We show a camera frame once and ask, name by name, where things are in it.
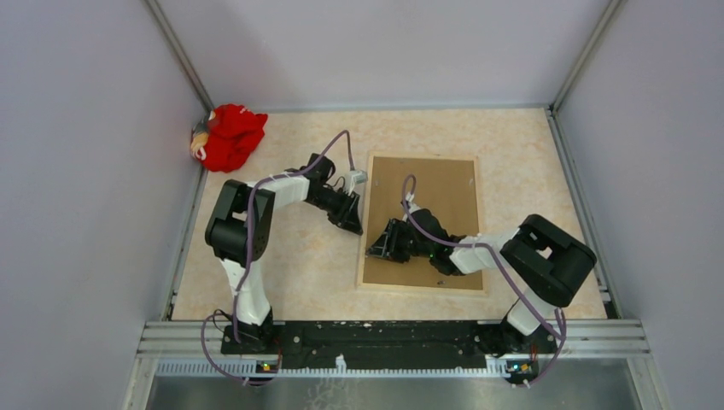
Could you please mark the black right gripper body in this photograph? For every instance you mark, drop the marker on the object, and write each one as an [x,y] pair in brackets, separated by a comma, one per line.
[404,243]

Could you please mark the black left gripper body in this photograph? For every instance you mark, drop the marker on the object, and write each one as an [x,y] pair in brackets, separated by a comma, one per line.
[335,203]

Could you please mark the brown cardboard backing board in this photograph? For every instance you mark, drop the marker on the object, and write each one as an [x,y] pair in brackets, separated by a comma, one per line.
[393,255]

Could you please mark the white wooden picture frame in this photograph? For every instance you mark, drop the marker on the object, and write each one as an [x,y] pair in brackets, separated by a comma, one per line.
[450,187]

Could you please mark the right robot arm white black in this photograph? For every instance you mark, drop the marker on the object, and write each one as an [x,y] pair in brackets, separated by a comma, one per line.
[552,263]

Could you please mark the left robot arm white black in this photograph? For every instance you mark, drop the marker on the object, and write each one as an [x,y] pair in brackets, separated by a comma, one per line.
[239,231]

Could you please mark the red crumpled cloth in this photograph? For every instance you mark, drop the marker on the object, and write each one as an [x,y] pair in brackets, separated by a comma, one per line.
[224,139]

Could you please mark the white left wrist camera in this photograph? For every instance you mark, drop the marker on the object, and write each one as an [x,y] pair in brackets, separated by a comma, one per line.
[353,178]

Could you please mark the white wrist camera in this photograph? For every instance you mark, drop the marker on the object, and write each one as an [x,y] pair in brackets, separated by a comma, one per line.
[353,178]
[409,206]

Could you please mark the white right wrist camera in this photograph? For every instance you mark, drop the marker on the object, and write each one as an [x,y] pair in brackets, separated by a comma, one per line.
[409,206]

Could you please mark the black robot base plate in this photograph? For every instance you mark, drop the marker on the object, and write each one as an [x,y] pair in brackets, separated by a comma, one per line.
[386,345]

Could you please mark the aluminium front rail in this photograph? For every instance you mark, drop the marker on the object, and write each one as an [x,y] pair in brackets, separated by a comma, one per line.
[193,347]

